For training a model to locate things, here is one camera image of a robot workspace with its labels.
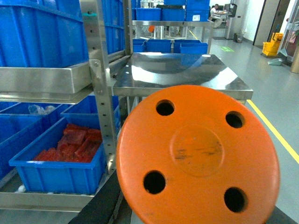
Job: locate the yellow mop bucket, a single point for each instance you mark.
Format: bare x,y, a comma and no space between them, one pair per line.
271,48

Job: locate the red parts pile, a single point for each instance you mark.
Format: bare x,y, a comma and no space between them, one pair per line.
78,144

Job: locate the steel shelf rack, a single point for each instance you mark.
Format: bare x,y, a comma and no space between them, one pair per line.
69,86

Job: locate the large blue crate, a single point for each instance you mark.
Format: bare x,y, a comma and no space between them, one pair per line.
41,33

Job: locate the blue bin with red parts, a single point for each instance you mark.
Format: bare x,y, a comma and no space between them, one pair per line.
57,176

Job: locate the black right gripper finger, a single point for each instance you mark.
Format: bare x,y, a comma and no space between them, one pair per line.
101,208

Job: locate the small steel table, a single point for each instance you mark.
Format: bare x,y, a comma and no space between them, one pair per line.
148,72

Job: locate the orange round cap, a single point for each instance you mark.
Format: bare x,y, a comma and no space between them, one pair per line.
193,155

